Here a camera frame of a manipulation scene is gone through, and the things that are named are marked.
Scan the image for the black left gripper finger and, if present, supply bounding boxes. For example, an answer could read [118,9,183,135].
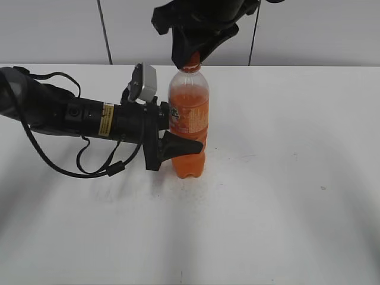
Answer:
[159,131,203,162]

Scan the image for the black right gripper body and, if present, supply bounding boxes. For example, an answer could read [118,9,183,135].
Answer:
[151,0,258,35]

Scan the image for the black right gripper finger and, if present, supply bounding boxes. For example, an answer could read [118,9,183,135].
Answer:
[198,24,239,62]
[172,27,205,68]

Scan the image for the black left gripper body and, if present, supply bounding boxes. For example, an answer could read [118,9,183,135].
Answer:
[114,96,169,171]

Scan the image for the orange bottle cap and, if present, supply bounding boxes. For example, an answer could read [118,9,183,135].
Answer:
[181,51,201,73]

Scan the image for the orange soda bottle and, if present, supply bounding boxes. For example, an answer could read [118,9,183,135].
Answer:
[168,66,210,178]

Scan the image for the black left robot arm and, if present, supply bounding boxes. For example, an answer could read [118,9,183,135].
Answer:
[1,63,203,171]

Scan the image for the black hanging cable right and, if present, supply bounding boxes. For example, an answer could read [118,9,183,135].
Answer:
[248,0,262,67]

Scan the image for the black hanging cable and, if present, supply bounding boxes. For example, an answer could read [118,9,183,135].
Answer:
[248,0,262,67]
[96,0,114,65]

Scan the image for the black camera cable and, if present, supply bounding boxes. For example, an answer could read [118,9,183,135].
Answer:
[13,66,143,179]

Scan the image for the black hanging cable left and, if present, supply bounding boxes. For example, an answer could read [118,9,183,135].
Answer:
[96,0,114,65]

